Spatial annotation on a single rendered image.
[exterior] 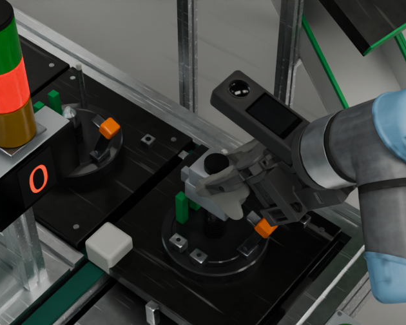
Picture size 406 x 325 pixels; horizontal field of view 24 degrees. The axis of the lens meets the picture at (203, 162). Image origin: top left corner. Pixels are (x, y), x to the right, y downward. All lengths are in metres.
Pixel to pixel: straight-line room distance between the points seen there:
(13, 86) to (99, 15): 0.82
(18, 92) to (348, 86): 0.54
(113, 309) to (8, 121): 0.39
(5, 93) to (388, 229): 0.38
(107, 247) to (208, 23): 0.61
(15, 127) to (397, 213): 0.38
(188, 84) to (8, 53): 0.56
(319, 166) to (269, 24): 0.79
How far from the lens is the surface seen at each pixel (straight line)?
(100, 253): 1.20
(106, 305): 1.25
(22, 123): 0.94
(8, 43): 0.87
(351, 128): 0.89
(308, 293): 1.20
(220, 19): 1.70
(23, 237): 1.13
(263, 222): 1.12
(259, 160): 1.00
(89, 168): 1.29
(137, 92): 1.43
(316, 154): 0.92
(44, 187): 1.03
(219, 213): 1.14
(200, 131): 1.37
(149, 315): 1.19
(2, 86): 0.90
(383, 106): 0.86
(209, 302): 1.18
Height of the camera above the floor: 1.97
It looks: 49 degrees down
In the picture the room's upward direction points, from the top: straight up
